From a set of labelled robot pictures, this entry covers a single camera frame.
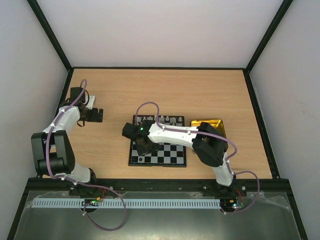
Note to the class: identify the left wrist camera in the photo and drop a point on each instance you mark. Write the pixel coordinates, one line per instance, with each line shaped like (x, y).
(90, 101)

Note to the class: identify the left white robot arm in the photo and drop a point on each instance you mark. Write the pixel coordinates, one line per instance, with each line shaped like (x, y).
(52, 151)

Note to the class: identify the gold metal tin tray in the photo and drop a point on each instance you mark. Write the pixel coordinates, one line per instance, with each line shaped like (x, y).
(215, 123)

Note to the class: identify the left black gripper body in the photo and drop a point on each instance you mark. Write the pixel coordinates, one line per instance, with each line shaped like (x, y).
(93, 118)

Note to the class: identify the black mounting rail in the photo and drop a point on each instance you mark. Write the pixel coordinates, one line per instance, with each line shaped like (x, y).
(207, 187)

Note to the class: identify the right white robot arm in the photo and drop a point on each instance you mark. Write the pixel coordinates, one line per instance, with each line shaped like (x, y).
(211, 147)

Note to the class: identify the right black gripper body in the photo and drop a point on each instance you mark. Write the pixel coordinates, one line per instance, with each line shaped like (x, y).
(144, 146)

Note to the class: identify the white slotted cable duct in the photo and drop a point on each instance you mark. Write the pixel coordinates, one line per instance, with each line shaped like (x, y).
(75, 203)

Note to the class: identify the black white chessboard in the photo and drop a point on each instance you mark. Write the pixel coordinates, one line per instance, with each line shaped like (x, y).
(170, 155)

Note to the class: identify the black frame enclosure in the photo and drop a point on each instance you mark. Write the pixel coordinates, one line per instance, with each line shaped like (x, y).
(275, 183)

